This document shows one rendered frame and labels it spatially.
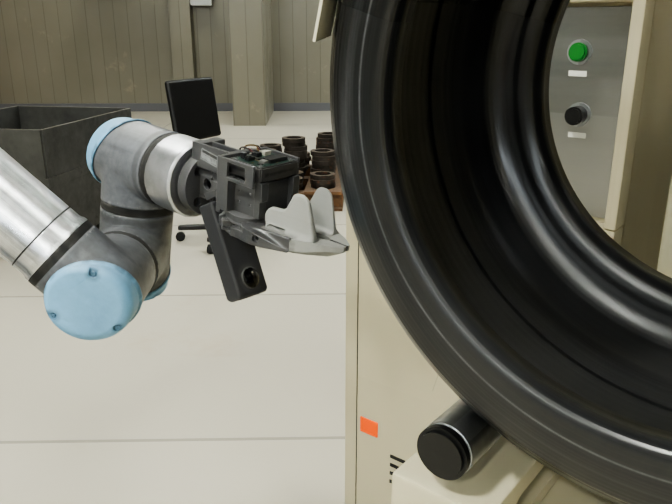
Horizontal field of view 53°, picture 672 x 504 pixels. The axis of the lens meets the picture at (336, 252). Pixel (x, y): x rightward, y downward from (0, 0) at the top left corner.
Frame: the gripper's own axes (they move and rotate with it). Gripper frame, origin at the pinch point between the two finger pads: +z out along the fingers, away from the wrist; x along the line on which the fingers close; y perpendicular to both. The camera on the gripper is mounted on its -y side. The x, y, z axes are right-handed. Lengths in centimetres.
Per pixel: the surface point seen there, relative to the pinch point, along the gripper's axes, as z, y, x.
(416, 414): -18, -60, 59
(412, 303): 15.6, 4.2, -11.3
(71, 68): -903, -148, 525
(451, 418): 19.1, -5.5, -8.6
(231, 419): -93, -112, 80
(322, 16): 4.6, 22.8, -10.9
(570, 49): -3, 18, 63
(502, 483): 23.4, -10.8, -6.2
